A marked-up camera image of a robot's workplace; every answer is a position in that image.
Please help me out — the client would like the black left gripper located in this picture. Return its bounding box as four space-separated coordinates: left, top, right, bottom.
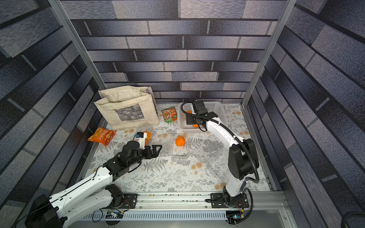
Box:
128 144 163 168

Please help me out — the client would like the orange fruit two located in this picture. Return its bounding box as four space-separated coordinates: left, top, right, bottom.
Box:
175 136 186 147

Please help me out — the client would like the orange fruit five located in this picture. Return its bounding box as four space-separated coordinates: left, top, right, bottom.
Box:
144 131 152 141

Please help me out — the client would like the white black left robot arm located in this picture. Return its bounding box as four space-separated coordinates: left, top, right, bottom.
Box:
25 141 162 228

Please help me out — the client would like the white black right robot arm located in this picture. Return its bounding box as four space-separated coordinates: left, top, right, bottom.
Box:
180 100 260 207

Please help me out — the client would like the white plastic perforated basket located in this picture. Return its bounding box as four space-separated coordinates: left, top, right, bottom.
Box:
177 101 227 134

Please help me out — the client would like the green red snack packet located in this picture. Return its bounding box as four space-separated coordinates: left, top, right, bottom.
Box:
162 106 178 124

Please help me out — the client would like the floral patterned table cloth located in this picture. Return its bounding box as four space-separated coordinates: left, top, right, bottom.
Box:
77 103 271 193

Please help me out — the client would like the orange red snack bag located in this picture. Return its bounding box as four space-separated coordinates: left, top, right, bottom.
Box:
88 127 117 146

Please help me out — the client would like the cream Monet canvas tote bag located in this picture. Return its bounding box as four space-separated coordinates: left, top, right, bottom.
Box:
94 85 159 130

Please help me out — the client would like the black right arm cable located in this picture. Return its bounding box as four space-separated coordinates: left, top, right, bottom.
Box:
180 101 260 183

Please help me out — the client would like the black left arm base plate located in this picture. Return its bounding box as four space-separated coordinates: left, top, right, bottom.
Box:
112 193 138 211

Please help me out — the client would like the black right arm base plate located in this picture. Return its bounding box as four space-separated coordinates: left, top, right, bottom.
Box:
208 193 250 209

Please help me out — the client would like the aluminium front rail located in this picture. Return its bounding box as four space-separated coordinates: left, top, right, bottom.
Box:
56 191 291 212

